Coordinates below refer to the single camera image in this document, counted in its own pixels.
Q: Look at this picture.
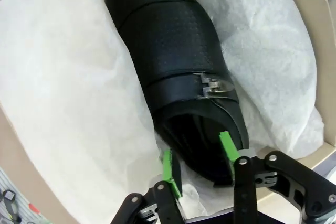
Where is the grey slatted platform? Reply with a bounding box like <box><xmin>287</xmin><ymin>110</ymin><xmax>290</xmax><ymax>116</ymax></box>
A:
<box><xmin>0</xmin><ymin>166</ymin><xmax>57</xmax><ymax>224</ymax></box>

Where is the black leather buckle shoe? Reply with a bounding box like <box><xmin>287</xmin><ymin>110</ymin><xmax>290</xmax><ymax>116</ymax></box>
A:
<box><xmin>101</xmin><ymin>0</ymin><xmax>250</xmax><ymax>188</ymax></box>

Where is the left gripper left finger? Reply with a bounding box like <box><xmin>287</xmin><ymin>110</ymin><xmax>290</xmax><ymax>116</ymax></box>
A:
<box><xmin>111</xmin><ymin>148</ymin><xmax>187</xmax><ymax>224</ymax></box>

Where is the brown cardboard shoe box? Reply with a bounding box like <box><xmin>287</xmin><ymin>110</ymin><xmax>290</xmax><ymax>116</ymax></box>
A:
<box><xmin>0</xmin><ymin>0</ymin><xmax>336</xmax><ymax>224</ymax></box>

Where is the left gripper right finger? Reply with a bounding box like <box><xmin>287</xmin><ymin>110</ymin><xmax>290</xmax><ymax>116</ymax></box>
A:
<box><xmin>219</xmin><ymin>131</ymin><xmax>336</xmax><ymax>224</ymax></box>

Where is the white tissue paper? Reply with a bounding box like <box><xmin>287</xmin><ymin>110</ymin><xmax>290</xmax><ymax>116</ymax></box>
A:
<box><xmin>0</xmin><ymin>0</ymin><xmax>326</xmax><ymax>217</ymax></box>

